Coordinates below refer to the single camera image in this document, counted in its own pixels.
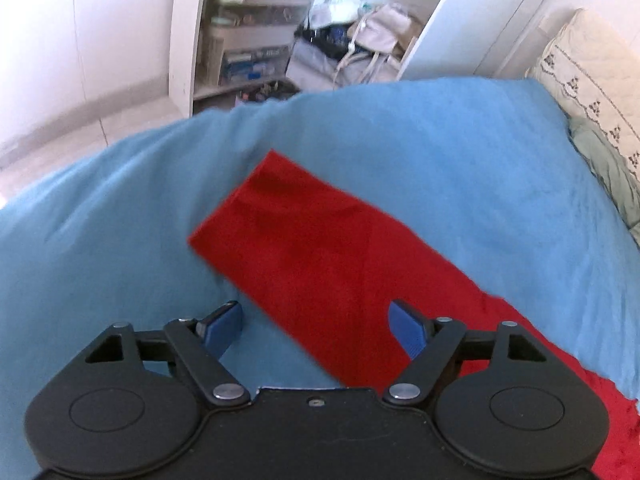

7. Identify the red cloth garment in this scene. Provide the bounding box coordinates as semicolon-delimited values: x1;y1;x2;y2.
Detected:
189;152;639;479

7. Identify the sage green pillow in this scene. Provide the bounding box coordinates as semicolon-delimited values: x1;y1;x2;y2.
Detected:
568;117;639;244

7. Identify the white shelf unit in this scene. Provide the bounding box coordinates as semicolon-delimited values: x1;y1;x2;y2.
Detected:
168;0;314;117

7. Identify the cream embroidered pillow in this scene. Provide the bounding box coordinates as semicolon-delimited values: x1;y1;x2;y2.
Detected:
525;9;640;177

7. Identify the blue bed sheet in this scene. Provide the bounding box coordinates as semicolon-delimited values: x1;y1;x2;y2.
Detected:
1;78;639;479

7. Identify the white wardrobe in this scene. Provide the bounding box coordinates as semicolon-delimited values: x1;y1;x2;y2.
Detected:
299;0;576;92

